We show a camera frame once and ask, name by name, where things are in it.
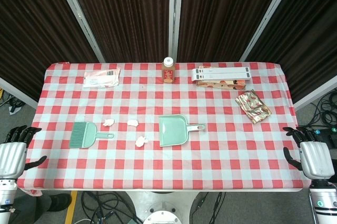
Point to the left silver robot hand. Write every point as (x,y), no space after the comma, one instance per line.
(11,159)

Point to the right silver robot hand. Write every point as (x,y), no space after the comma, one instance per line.
(316,159)

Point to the green hand broom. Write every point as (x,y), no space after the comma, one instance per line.
(85,135)

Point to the white paper wad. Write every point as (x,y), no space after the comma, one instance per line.
(133,123)
(141,141)
(108,122)

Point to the green dustpan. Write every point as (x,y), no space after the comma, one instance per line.
(172,130)

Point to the black power strip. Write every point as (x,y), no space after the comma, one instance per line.
(330,130)

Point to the black shoe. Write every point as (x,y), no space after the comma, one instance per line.
(60,201)

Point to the gold foil snack packet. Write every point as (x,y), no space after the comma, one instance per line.
(254,106)

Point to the red white checkered tablecloth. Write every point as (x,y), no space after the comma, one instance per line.
(210,158)

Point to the white and red box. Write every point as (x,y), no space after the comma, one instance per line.
(223,85)

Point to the white pink pouch package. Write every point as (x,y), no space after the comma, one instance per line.
(101,78)

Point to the long white flat box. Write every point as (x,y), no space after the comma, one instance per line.
(223,70)
(223,76)

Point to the brown corrugated partition panel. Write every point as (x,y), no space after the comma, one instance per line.
(31,23)
(308,29)
(126,15)
(226,15)

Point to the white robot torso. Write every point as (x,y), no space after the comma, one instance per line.
(162,205)

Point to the brown bottle white cap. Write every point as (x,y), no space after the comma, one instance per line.
(168,72)

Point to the aluminium partition post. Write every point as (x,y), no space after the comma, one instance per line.
(79,17)
(268,17)
(175,15)

